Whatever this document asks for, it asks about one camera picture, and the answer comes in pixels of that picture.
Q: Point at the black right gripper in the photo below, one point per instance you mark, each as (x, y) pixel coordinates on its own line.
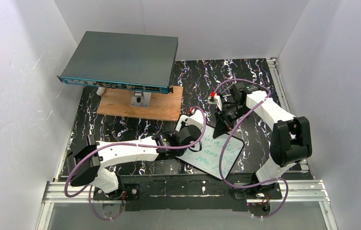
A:
(223, 117)

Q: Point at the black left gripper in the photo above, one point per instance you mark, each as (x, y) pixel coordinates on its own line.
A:
(194, 147)

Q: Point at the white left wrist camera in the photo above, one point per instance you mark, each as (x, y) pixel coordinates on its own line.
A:
(196, 118)

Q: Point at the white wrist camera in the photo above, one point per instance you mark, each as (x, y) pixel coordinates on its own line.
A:
(215, 99)
(196, 118)

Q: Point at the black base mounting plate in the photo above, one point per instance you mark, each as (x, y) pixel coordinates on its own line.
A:
(183, 191)

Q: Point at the small whiteboard black frame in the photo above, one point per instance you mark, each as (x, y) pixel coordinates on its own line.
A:
(205, 156)

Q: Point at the aluminium front frame rail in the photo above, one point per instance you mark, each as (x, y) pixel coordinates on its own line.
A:
(295, 190)

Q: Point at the grey network switch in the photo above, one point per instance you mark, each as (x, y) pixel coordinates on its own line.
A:
(135, 62)

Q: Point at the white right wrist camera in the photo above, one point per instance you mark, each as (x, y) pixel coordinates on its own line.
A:
(215, 99)

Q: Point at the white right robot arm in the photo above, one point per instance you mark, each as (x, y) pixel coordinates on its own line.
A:
(290, 138)

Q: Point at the aluminium right side rail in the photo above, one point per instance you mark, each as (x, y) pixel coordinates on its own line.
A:
(273, 67)

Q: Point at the white cylinder switch foot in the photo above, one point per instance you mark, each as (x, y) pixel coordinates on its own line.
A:
(100, 91)

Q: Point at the plywood board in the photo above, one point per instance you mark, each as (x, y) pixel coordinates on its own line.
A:
(166, 107)

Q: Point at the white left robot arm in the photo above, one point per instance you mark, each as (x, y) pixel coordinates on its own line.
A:
(89, 166)

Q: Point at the grey metal bracket stand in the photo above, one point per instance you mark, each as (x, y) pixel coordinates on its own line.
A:
(140, 99)

